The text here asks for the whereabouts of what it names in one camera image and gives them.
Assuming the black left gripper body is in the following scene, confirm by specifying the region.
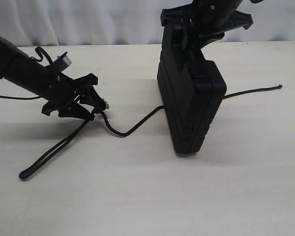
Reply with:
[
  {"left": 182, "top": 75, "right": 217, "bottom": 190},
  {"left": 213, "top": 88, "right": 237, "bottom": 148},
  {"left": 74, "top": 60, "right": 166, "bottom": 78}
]
[{"left": 41, "top": 73, "right": 98, "bottom": 118}]

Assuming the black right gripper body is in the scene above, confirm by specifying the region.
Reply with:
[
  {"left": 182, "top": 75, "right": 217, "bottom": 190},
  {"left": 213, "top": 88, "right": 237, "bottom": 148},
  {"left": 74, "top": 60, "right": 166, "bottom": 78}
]
[{"left": 159, "top": 4, "right": 254, "bottom": 46}]

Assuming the black plastic case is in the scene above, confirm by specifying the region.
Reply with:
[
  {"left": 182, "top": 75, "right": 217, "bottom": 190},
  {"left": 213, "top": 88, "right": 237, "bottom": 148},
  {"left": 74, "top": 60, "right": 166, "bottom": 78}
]
[{"left": 156, "top": 26, "right": 227, "bottom": 156}]

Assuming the black cord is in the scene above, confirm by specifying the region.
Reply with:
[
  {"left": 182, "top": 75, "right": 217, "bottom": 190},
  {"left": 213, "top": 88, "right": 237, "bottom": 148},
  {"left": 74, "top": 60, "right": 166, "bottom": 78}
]
[{"left": 19, "top": 84, "right": 283, "bottom": 179}]

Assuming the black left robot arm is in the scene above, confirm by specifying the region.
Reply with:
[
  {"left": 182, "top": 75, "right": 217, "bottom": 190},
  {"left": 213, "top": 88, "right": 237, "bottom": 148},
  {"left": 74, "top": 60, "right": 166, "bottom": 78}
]
[{"left": 0, "top": 36, "right": 109, "bottom": 120}]

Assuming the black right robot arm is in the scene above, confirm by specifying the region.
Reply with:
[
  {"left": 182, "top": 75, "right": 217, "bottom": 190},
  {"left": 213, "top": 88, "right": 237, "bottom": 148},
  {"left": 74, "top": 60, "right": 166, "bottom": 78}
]
[{"left": 160, "top": 0, "right": 253, "bottom": 48}]

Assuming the white curtain backdrop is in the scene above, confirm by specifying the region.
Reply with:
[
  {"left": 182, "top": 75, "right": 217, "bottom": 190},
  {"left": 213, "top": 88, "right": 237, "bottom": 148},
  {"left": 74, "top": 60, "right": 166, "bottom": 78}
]
[{"left": 0, "top": 0, "right": 295, "bottom": 46}]

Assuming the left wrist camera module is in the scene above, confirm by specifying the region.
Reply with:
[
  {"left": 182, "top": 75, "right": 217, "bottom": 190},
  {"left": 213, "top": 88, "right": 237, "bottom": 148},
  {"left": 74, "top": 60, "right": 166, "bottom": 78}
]
[{"left": 52, "top": 52, "right": 72, "bottom": 72}]

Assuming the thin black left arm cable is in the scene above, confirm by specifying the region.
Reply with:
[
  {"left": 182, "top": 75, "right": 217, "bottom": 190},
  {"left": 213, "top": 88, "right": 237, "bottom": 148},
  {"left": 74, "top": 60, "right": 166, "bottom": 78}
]
[{"left": 0, "top": 92, "right": 40, "bottom": 100}]

